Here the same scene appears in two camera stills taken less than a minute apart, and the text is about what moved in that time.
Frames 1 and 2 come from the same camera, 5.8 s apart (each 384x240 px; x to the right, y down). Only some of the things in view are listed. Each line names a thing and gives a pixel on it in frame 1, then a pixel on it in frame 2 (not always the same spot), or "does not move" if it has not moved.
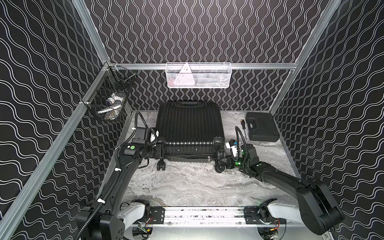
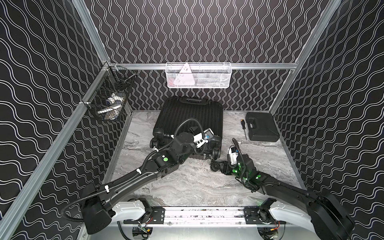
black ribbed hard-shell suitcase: x=190 y=131 does not move
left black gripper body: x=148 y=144 → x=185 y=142
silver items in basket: x=113 y=105 does not move
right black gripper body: x=236 y=162 → x=233 y=170
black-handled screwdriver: x=243 y=126 does not move
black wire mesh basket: x=107 y=98 does not move
